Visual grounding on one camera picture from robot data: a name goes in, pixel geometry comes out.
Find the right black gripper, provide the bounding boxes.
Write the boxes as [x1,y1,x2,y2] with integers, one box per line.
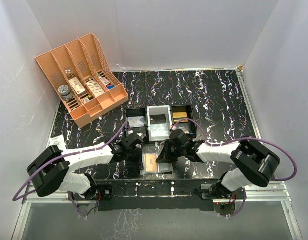
[156,139,186,163]

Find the grey leather card holder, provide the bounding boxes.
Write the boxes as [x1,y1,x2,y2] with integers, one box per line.
[140,146,173,176]

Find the black and white tray set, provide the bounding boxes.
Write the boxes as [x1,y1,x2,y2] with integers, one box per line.
[124,105,197,144]

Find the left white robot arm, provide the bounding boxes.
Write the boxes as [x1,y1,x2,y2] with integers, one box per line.
[27,133,144,200]

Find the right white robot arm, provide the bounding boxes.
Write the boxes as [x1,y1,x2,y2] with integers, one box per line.
[156,129,281,199]

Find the black card in white tray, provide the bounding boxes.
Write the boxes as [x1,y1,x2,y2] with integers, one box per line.
[150,114,167,125]

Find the cards in black tray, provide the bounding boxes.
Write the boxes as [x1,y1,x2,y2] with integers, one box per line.
[127,116,146,129]

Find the gold card in tray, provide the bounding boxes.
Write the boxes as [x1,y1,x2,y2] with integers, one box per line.
[172,111,188,122]

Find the white label cards stack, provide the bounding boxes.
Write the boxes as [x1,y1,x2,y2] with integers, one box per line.
[86,78,105,98]

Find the blue small item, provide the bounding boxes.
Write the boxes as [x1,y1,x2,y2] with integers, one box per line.
[107,84,115,90]

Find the white printed paper sheet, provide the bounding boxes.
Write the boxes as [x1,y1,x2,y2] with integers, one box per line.
[47,135,66,150]

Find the small pink white packet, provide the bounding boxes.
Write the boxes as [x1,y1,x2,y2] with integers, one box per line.
[97,72,112,87]

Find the small round patterned tin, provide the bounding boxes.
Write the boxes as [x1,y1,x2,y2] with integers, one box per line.
[58,84,73,101]

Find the white pink box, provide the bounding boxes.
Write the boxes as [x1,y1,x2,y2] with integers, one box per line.
[68,77,87,97]

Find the orange plastic desk organizer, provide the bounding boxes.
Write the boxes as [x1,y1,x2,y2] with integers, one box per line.
[35,33,129,128]

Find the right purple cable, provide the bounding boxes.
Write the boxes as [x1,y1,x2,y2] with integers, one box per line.
[170,117,299,218]

